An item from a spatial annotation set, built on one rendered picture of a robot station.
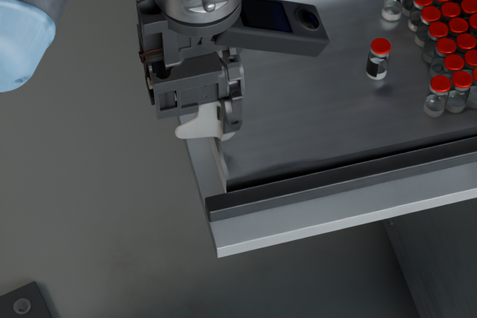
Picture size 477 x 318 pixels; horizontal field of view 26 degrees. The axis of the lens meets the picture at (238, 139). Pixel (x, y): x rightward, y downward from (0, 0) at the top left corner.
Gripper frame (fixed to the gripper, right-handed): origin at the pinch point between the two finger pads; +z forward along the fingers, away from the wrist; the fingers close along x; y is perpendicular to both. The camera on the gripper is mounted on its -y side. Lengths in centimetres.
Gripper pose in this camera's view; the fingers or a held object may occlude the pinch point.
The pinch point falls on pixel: (226, 127)
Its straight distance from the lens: 102.2
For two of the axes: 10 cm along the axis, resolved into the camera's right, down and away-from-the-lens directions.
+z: 0.0, 5.6, 8.3
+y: -9.7, 2.1, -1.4
